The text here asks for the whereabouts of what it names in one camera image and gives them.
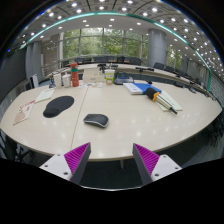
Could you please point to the black computer mouse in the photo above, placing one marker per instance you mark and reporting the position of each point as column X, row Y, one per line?
column 96, row 120

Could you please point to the white book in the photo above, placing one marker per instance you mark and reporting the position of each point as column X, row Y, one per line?
column 132, row 88

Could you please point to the white standing board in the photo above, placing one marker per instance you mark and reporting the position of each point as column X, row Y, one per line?
column 34, row 81

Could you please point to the black mouse pad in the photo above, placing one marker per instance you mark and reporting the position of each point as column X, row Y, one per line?
column 58, row 106

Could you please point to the pale green paper sheet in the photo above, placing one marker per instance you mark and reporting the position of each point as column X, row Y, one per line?
column 45, row 95

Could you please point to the red thermos bottle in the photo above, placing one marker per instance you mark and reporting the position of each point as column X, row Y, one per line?
column 74, row 76

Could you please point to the white lidded ceramic mug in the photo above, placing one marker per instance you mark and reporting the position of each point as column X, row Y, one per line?
column 66, row 81

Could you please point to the dark grey desk microphone unit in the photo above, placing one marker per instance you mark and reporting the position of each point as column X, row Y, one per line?
column 124, row 79
column 52, row 84

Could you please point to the group of dark office chairs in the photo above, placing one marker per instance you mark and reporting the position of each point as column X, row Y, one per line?
column 135, row 61

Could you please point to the green printed paper cup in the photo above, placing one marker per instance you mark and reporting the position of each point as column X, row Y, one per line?
column 109, row 77

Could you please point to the white cardboard box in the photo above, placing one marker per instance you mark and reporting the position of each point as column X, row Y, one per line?
column 93, row 76

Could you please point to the group of round ceiling lights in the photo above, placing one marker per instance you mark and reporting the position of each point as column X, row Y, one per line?
column 100, row 7

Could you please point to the stack of white paper cups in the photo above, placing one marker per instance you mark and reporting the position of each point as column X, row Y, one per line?
column 57, row 81

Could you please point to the colourful sticker sheet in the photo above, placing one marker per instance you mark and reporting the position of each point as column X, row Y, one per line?
column 91, row 85

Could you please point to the red and white brochure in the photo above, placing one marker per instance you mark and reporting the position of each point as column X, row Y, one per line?
column 24, row 111

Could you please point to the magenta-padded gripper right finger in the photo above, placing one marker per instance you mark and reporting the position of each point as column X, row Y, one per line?
column 164, row 166

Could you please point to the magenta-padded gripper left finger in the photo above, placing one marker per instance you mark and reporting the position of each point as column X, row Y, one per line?
column 58, row 165

